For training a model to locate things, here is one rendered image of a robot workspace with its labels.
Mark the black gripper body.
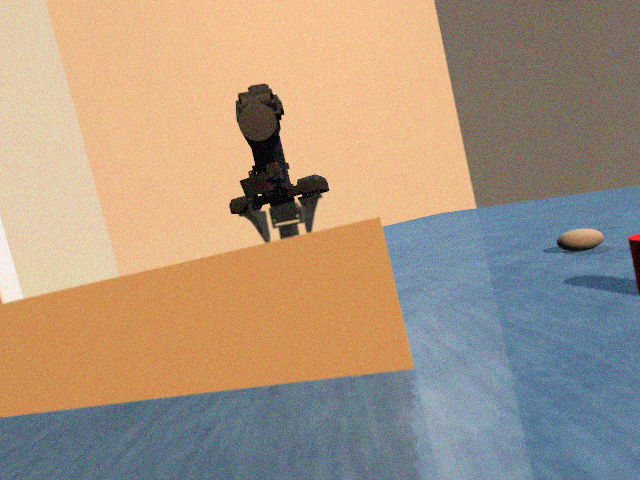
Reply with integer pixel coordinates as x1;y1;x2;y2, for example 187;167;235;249
229;154;329;214

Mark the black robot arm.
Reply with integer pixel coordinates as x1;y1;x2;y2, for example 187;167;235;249
236;84;284;199

